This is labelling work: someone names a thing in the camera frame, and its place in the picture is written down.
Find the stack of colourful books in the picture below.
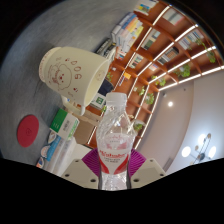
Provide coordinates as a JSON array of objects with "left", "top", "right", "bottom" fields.
[{"left": 111, "top": 12, "right": 145, "bottom": 55}]

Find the beige upholstered chair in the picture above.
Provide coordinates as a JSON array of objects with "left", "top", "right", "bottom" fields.
[{"left": 73, "top": 118, "right": 101, "bottom": 145}]

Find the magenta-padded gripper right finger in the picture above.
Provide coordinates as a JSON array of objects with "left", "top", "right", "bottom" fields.
[{"left": 128, "top": 148, "right": 168, "bottom": 190}]

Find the clear plastic water bottle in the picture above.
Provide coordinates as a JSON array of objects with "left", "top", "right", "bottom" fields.
[{"left": 95, "top": 92, "right": 137, "bottom": 191}]

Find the white flat box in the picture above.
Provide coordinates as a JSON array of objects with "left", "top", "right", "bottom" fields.
[{"left": 53, "top": 137, "right": 88, "bottom": 176}]

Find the blue flat box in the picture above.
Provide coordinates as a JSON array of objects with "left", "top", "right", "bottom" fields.
[{"left": 47, "top": 135, "right": 64, "bottom": 163}]

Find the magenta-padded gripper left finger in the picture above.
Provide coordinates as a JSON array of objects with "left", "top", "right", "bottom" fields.
[{"left": 60, "top": 147, "right": 100, "bottom": 190}]

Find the stack of magazines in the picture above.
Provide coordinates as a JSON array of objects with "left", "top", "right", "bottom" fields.
[{"left": 94, "top": 38, "right": 118, "bottom": 58}]

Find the flat round red coaster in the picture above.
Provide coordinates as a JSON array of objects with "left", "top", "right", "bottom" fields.
[{"left": 16, "top": 114, "right": 40, "bottom": 148}]

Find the tall green-white carton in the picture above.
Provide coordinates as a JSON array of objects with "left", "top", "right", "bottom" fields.
[{"left": 89, "top": 93, "right": 108, "bottom": 111}]

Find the cream printed mug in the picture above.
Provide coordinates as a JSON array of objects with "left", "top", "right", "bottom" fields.
[{"left": 38, "top": 45, "right": 112, "bottom": 117}]

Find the wooden shelf unit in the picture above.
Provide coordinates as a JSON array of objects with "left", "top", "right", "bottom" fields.
[{"left": 86, "top": 0, "right": 224, "bottom": 150}]

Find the green and white box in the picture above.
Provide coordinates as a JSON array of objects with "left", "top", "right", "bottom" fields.
[{"left": 49, "top": 107, "right": 80, "bottom": 140}]

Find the small oval packet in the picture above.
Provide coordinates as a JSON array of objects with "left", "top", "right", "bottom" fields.
[
  {"left": 35, "top": 157, "right": 46, "bottom": 169},
  {"left": 39, "top": 145, "right": 50, "bottom": 158},
  {"left": 47, "top": 130, "right": 57, "bottom": 144}
]

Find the chair with dark jacket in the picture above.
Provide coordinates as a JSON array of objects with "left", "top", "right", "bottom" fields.
[{"left": 98, "top": 78, "right": 115, "bottom": 98}]

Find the branched ceiling lamp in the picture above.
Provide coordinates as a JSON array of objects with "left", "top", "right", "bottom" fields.
[{"left": 181, "top": 133, "right": 218, "bottom": 164}]

